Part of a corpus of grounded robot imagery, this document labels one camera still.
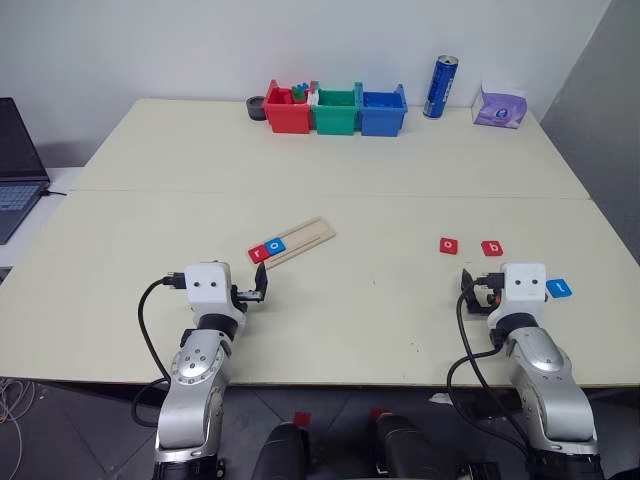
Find wooden letter rack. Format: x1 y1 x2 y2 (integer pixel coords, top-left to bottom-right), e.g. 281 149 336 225
248 216 337 272

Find green plastic bin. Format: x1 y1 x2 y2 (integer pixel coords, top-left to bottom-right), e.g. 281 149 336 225
309 81 363 137

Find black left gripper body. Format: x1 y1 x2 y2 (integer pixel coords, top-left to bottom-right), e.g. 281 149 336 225
229 284 265 305

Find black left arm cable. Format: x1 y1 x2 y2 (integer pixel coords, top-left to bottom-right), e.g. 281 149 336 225
131 271 187 429

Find blue letter t tile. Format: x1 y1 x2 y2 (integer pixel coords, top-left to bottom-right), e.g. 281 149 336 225
544 277 574 302

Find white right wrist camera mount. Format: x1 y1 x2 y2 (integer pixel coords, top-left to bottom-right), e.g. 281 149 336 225
501 261 547 317

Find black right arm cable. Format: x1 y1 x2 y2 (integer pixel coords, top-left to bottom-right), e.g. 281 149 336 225
446 272 531 456

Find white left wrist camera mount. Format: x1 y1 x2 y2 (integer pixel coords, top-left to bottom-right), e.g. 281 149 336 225
183 261 232 317

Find red plastic bin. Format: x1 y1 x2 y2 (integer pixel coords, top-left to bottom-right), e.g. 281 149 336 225
263 78 313 135

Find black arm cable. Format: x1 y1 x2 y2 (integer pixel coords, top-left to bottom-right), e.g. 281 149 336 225
446 272 531 456
131 271 187 429

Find white floor cables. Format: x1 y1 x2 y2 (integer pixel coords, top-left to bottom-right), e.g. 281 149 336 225
0 377 37 480

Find purple tissue pack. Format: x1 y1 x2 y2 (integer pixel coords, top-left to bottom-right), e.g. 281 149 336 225
471 82 529 129

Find blue drink can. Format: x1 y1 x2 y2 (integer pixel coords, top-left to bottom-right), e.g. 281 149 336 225
422 54 461 121

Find blue plastic bin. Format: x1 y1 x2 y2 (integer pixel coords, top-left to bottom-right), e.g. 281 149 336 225
358 83 409 138

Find dark laptop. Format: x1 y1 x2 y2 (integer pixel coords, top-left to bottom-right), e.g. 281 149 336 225
0 97 53 246

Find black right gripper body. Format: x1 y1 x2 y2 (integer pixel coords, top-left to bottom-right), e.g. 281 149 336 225
467 288 503 318

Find dark rounded shape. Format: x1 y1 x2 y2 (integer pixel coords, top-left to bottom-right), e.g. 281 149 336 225
372 412 452 480
249 422 312 480

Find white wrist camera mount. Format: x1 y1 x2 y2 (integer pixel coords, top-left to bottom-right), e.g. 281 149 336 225
183 261 232 317
501 261 547 317

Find black round cup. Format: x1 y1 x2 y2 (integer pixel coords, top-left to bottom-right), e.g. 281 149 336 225
245 94 269 123

